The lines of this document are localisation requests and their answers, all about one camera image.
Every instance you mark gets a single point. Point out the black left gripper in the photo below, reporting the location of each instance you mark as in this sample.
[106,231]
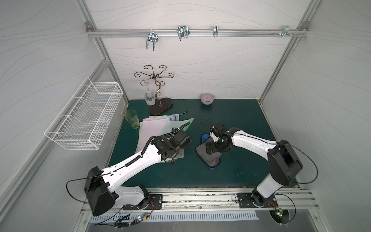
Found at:
[179,142]

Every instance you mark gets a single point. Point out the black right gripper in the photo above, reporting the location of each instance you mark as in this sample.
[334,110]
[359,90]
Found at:
[216,145]

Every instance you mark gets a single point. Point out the grey blue microfibre cloth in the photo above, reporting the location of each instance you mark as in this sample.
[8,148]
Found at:
[204,152]

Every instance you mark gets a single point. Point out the green mesh document bag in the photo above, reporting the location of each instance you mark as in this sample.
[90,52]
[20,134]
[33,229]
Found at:
[180,125]

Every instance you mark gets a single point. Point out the blue zipper document bag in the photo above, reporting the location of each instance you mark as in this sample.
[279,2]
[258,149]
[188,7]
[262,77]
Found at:
[173,117]

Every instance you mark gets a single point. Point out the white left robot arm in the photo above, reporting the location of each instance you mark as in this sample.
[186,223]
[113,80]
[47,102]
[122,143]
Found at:
[103,187]

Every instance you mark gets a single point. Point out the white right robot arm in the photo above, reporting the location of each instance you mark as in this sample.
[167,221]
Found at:
[283,162]

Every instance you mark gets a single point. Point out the pink mesh document bag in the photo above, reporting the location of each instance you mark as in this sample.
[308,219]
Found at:
[150,128]

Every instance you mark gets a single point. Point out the dark oval stand base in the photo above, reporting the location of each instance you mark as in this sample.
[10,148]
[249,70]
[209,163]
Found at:
[161,104]

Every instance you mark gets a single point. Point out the lilac ceramic bowl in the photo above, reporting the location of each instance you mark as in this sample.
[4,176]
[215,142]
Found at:
[207,98]

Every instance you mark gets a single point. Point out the green plastic cup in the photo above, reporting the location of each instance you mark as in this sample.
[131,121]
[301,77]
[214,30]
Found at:
[132,118]

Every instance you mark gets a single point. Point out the hanging wine glass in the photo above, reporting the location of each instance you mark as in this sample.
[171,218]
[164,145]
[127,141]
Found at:
[149,95]

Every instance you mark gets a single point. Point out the white vent strip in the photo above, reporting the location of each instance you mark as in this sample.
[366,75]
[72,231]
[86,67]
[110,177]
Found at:
[182,216]

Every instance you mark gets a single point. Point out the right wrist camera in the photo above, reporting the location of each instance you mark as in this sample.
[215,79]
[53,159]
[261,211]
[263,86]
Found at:
[215,134]

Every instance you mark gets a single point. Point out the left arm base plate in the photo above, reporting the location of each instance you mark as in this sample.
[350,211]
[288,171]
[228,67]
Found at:
[154,201]

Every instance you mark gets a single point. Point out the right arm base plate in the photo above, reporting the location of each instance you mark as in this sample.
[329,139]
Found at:
[247,200]

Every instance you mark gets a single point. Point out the white wire basket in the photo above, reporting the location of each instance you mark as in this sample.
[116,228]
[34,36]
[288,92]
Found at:
[84,120]

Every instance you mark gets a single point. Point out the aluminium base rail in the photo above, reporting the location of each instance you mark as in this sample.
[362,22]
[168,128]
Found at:
[214,199]

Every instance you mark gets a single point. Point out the aluminium top cross rail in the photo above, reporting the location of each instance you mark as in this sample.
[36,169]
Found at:
[202,33]

